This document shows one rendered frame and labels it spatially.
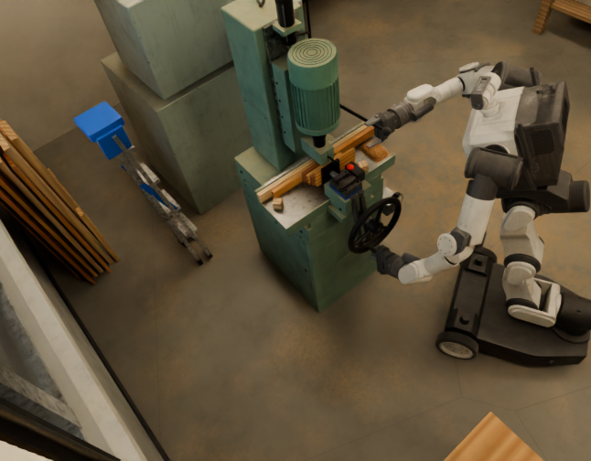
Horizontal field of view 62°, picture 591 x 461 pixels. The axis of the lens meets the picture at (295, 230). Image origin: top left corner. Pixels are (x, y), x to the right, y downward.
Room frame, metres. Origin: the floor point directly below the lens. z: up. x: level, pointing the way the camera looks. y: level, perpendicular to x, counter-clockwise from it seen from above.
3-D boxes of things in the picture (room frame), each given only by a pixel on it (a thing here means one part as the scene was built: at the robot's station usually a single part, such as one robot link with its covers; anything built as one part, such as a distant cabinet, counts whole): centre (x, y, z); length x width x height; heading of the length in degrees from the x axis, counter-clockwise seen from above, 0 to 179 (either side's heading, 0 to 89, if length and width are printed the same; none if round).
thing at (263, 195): (1.47, -0.13, 0.92); 0.60 x 0.02 x 0.05; 120
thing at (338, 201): (1.28, -0.24, 0.91); 0.15 x 0.14 x 0.09; 120
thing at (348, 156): (1.40, -0.21, 0.94); 0.21 x 0.01 x 0.08; 120
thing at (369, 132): (1.48, -0.20, 0.92); 0.62 x 0.02 x 0.04; 120
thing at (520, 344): (0.96, -1.03, 0.19); 0.64 x 0.52 x 0.33; 60
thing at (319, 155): (1.47, -0.15, 0.99); 0.14 x 0.07 x 0.09; 30
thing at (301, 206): (1.35, -0.20, 0.87); 0.61 x 0.30 x 0.06; 120
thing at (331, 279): (1.56, -0.10, 0.36); 0.58 x 0.45 x 0.71; 30
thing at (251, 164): (1.56, -0.10, 0.76); 0.57 x 0.45 x 0.09; 30
